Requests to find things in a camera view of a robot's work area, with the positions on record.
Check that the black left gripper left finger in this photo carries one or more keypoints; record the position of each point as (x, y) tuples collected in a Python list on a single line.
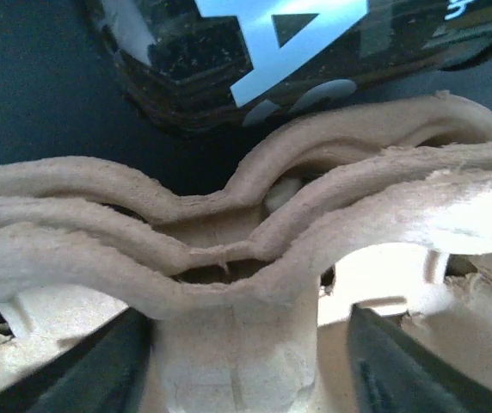
[(104, 372)]

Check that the brown pulp cup carrier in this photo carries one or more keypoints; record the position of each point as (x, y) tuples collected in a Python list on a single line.
[(233, 276)]

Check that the black paper cup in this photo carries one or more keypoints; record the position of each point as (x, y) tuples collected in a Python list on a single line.
[(198, 65)]

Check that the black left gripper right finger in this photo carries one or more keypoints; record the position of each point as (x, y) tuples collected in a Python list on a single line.
[(392, 372)]

